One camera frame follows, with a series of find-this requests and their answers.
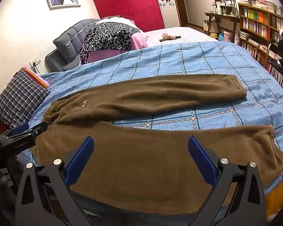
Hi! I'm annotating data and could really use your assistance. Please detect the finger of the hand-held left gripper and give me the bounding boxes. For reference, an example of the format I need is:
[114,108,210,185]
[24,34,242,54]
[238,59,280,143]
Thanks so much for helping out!
[11,122,31,135]
[0,123,49,151]

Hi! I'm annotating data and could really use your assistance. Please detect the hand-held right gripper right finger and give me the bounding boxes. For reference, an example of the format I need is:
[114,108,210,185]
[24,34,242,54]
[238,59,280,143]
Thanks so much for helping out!
[187,136,267,226]

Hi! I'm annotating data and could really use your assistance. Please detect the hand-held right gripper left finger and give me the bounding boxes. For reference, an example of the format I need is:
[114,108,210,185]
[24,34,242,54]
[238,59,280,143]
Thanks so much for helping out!
[15,136,102,226]

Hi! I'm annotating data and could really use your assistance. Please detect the brown fleece pants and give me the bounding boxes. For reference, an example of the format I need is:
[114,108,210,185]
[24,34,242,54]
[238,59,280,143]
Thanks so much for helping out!
[29,74,283,215]

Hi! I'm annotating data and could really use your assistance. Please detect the dark plaid pillow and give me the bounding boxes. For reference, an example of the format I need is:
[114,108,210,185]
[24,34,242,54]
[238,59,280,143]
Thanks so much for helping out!
[0,70,50,129]

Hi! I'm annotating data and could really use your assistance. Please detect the orange-edged pink cloth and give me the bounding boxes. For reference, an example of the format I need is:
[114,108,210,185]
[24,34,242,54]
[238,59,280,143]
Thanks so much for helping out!
[21,67,53,89]

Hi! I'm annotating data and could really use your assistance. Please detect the grey tufted sofa cushions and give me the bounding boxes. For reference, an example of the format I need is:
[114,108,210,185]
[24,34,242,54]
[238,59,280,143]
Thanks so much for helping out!
[45,18,101,72]

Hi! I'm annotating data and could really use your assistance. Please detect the blue patterned blanket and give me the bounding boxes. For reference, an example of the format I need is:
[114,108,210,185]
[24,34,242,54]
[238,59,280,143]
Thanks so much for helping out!
[21,41,283,193]

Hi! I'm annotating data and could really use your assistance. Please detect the leopard print cloth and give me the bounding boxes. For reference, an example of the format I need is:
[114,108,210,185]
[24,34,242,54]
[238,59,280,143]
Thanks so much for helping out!
[80,22,141,64]

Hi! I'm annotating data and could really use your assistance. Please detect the white bed sheet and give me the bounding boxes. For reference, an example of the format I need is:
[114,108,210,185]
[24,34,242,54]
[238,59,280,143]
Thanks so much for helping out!
[144,26,218,50]

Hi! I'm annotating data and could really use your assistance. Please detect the wooden desk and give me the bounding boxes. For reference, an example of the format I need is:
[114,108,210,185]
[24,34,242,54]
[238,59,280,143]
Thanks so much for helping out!
[204,12,240,44]

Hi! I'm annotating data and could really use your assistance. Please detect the wooden bookshelf with books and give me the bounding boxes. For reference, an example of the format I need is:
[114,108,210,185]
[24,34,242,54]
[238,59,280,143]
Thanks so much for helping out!
[237,0,283,97]

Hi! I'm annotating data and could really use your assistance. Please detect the wooden bed frame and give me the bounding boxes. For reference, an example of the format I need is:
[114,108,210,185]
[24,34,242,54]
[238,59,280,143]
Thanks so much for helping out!
[265,176,283,217]

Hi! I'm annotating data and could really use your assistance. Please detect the red padded wall panel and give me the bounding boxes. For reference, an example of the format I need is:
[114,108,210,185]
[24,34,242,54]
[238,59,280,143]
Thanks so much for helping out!
[93,0,165,32]

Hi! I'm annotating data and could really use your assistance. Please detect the wall stickers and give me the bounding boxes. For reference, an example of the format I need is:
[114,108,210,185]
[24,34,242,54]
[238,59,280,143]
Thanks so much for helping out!
[159,0,175,8]

